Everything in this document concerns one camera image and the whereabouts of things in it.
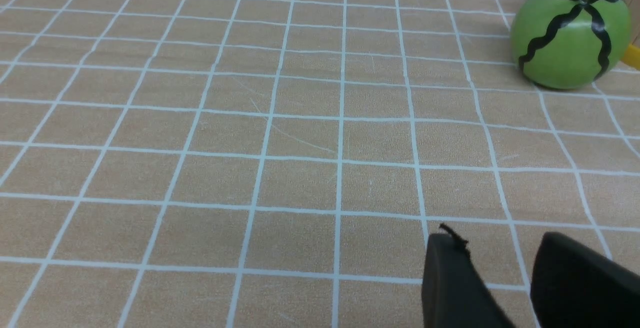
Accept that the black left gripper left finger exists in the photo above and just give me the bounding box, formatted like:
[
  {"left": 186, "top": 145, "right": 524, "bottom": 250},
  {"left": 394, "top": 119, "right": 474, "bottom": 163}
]
[{"left": 422, "top": 223, "right": 515, "bottom": 328}]

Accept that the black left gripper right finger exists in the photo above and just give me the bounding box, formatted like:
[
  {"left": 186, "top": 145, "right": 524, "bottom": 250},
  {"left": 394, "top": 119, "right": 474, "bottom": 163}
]
[{"left": 530, "top": 232, "right": 640, "bottom": 328}]

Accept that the green toy watermelon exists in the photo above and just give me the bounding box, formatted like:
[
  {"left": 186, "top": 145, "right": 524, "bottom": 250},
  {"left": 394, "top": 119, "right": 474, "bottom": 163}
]
[{"left": 510, "top": 0, "right": 632, "bottom": 89}]

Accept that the orange checkered tablecloth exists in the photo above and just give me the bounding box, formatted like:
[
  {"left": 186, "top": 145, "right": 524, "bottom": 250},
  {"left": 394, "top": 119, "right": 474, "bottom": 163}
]
[{"left": 0, "top": 0, "right": 639, "bottom": 328}]

